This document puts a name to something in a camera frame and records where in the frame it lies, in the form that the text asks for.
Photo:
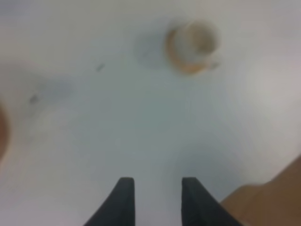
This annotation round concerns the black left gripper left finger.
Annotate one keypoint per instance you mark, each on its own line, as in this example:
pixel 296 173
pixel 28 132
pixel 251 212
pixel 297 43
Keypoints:
pixel 119 207

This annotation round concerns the brown clay teapot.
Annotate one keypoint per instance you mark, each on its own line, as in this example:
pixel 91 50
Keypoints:
pixel 4 132

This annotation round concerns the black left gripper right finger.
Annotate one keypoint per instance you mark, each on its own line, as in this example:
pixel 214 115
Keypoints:
pixel 199 208

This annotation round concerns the near white teacup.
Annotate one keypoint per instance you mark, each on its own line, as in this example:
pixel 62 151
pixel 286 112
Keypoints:
pixel 196 43

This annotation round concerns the near orange cup coaster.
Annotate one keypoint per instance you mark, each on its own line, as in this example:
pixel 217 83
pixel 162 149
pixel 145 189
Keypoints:
pixel 178 63

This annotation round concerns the brown wooden board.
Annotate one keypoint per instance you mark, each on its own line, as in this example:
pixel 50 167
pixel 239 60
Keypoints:
pixel 275 203

